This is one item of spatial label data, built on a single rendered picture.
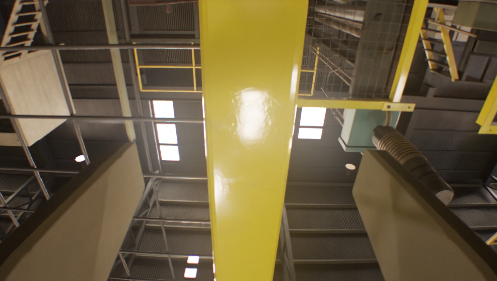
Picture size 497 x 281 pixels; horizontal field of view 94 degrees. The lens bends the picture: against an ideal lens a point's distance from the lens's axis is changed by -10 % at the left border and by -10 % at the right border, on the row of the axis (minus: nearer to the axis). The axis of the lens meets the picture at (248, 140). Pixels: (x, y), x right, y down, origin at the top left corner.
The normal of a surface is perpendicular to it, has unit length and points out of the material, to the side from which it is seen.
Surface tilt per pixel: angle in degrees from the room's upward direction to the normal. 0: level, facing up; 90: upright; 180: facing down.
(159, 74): 90
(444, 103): 90
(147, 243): 173
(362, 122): 90
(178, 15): 90
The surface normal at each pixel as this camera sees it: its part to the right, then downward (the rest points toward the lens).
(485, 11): 0.00, 0.49
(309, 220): 0.03, -0.80
